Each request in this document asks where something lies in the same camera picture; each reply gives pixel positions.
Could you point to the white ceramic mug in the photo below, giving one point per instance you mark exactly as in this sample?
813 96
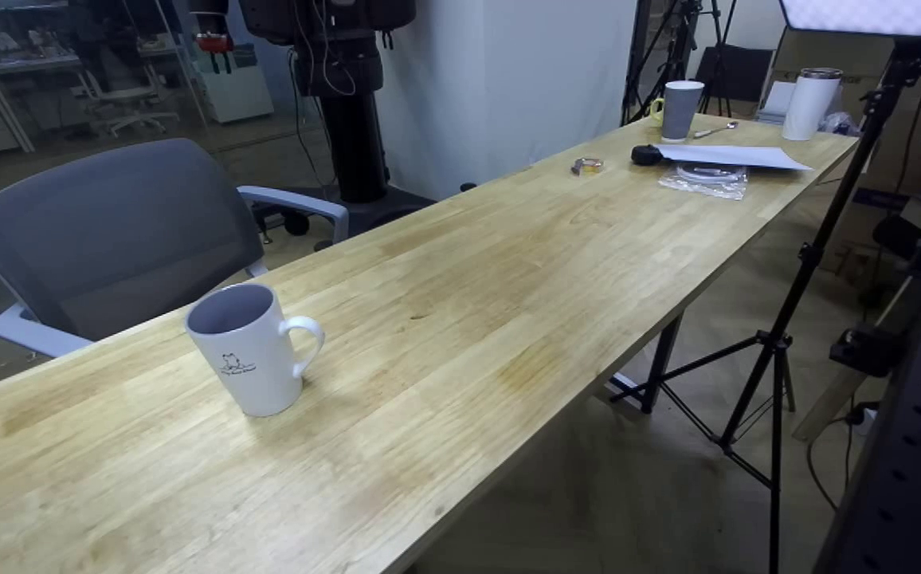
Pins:
253 367

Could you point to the small black round device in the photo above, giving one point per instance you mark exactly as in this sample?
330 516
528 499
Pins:
644 156

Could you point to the clear plastic wrapper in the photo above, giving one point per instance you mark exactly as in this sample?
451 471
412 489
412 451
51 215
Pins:
706 184

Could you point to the grey paper cup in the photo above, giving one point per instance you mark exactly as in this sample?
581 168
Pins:
682 110

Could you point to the stack of white papers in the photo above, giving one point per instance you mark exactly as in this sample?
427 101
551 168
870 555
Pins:
734 157

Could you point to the white rolling cabinet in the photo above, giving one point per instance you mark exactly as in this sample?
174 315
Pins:
230 85

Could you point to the black background chair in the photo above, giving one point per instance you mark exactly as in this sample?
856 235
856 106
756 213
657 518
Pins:
734 75

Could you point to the black light stand tripod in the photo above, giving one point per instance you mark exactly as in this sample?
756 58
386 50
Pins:
811 249

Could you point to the grey mesh office chair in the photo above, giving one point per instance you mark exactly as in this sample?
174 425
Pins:
110 235

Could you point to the white insulated tumbler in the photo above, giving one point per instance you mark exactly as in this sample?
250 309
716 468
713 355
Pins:
807 106

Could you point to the black box on floor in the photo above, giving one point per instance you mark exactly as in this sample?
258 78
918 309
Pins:
867 353

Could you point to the black perforated breadboard base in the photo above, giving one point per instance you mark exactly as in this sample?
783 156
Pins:
910 458

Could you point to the white led light panel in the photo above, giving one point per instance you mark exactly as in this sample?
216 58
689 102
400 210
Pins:
873 17

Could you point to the black pedestal column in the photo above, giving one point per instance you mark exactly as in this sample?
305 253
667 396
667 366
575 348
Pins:
350 140

